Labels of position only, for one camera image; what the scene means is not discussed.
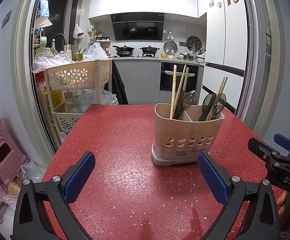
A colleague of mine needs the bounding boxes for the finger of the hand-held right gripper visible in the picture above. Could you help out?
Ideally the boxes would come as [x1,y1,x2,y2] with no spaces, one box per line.
[273,133,290,159]
[247,137,281,167]

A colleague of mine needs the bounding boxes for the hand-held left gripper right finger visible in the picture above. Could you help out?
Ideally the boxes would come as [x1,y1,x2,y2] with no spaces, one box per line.
[197,152,281,240]

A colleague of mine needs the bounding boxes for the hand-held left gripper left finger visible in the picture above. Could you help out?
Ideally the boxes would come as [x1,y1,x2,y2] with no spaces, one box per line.
[10,151,96,240]

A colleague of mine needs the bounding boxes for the beige plastic utensil holder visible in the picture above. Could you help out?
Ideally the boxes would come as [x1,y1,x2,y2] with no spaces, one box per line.
[151,102,225,167]

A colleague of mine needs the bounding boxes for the slotted spoon black handle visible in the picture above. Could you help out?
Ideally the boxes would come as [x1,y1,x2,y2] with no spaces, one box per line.
[216,93,227,119]

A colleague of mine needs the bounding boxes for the clear spoon black handle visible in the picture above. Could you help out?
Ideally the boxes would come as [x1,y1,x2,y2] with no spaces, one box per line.
[202,94,213,114]
[172,89,186,120]
[198,93,217,122]
[182,90,197,112]

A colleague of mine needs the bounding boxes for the clear plastic bag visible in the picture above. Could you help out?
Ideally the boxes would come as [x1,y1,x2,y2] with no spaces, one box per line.
[0,158,48,207]
[65,89,119,113]

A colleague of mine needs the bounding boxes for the pink plastic stool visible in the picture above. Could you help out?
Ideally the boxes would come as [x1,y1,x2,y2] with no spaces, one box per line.
[0,115,30,225]

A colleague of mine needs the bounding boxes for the black garment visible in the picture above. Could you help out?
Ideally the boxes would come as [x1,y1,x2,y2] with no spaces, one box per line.
[111,60,129,105]

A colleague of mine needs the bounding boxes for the beige plastic trolley cart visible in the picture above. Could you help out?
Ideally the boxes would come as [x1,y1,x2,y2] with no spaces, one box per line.
[44,59,113,133]

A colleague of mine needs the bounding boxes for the black built-in oven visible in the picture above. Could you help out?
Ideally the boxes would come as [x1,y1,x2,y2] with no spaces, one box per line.
[159,61,199,92]

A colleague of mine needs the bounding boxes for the grey base cabinets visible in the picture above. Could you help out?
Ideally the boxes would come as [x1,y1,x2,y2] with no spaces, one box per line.
[112,59,161,105]

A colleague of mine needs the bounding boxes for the steel saucepan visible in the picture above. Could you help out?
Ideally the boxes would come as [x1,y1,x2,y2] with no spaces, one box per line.
[180,52,198,61]

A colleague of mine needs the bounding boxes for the clear crumpled plastic bags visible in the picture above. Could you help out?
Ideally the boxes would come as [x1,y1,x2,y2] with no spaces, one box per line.
[31,51,73,73]

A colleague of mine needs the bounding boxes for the white refrigerator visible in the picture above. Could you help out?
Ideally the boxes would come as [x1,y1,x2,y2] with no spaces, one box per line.
[201,0,249,117]

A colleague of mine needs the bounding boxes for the round metal steamer rack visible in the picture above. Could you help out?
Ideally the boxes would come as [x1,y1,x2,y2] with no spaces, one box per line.
[186,36,202,52]

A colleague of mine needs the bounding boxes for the green basin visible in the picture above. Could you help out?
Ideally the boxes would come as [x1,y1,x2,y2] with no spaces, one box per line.
[34,47,58,55]

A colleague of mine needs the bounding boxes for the black wok with lid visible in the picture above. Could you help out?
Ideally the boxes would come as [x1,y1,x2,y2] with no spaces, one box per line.
[112,45,136,57]

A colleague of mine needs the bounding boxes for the hanging metal strainer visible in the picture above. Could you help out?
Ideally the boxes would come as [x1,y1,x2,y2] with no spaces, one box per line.
[163,34,178,54]

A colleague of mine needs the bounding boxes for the spice rack with bottles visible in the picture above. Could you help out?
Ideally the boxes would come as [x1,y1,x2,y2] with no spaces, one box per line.
[90,30,112,55]

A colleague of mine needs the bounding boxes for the black kitchen faucet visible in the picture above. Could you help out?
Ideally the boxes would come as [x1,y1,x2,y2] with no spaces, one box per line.
[52,33,68,46]

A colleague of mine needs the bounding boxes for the hanging white plastic bag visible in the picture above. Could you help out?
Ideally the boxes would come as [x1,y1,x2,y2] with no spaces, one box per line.
[72,23,84,40]

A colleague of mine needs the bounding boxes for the cooking pot with lid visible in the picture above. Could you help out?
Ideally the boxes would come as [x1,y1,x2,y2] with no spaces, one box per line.
[139,45,160,54]

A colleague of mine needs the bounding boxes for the black range hood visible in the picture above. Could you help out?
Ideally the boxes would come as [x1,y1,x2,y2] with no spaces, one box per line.
[110,12,165,41]

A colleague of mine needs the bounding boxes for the dark window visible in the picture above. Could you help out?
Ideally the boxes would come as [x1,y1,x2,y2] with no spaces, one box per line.
[44,0,72,53]

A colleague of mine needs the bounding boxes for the blue package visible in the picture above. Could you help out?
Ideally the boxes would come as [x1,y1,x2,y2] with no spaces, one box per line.
[39,0,50,17]

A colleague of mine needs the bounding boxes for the grey sliding door frame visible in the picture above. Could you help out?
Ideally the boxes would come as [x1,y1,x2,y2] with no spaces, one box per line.
[236,0,273,137]
[14,0,60,153]

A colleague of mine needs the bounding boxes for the white wall cabinets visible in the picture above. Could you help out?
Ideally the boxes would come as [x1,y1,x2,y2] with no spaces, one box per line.
[88,0,199,19]

